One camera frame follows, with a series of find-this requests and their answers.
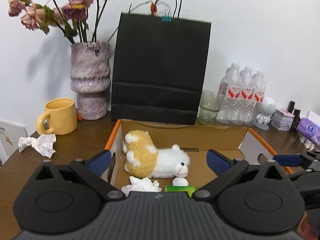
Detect white paper box at edge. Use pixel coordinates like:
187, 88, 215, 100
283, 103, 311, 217
0, 120, 28, 165

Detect green tissue pack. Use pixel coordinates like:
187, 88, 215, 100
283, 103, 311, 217
164, 185, 196, 198

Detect purple wet wipes pack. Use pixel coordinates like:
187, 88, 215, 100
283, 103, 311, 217
296, 118, 320, 146

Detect red cardboard box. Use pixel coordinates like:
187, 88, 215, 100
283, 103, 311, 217
101, 119, 277, 189

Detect crumpled paper near mug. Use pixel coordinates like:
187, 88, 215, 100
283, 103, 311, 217
18, 134, 56, 159

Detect black paper shopping bag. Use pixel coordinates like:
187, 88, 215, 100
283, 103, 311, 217
111, 12, 211, 125

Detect black small bottles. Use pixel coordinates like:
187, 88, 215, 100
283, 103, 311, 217
287, 101, 300, 132

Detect teal binder clip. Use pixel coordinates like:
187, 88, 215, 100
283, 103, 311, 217
162, 8, 172, 22

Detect white and yellow plush alpaca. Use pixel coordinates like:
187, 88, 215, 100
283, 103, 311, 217
123, 130, 190, 179

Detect left water bottle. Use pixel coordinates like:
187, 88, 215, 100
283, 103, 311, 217
216, 63, 241, 124

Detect small printed tin box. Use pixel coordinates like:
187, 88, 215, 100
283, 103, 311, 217
271, 109, 293, 132

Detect white tissue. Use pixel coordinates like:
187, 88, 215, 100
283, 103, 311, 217
121, 176, 162, 197

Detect yellow ceramic mug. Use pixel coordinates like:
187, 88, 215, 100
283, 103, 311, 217
36, 98, 78, 135

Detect small white cap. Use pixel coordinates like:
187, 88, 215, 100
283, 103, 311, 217
172, 177, 189, 186

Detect white robot figurine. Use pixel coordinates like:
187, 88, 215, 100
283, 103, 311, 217
254, 97, 276, 131

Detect middle water bottle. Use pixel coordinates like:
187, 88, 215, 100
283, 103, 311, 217
237, 67, 255, 125

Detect purple ceramic vase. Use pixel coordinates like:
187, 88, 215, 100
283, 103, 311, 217
70, 42, 111, 120

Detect dried pink rose bouquet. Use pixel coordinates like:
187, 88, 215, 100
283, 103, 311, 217
8, 0, 109, 44

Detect clear drinking glass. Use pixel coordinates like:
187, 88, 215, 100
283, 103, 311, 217
197, 90, 220, 125

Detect water bottle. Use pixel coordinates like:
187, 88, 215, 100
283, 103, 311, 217
237, 67, 255, 125
251, 70, 266, 123
216, 63, 241, 124

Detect right water bottle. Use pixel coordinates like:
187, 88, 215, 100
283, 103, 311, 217
251, 70, 266, 123

